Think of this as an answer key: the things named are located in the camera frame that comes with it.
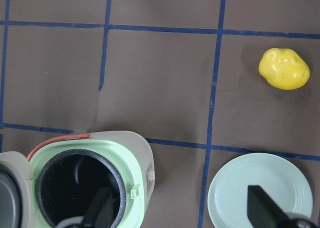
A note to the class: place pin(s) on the green plate near lemon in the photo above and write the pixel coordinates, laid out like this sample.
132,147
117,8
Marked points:
280,179

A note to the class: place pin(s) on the white rice cooker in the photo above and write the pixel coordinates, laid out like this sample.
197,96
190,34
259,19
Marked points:
54,185

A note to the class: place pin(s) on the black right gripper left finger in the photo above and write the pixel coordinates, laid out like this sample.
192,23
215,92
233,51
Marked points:
100,213

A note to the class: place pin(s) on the yellow toy lemon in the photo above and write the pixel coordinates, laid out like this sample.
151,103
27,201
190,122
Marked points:
284,69

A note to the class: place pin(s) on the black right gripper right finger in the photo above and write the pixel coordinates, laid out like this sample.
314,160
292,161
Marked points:
262,211

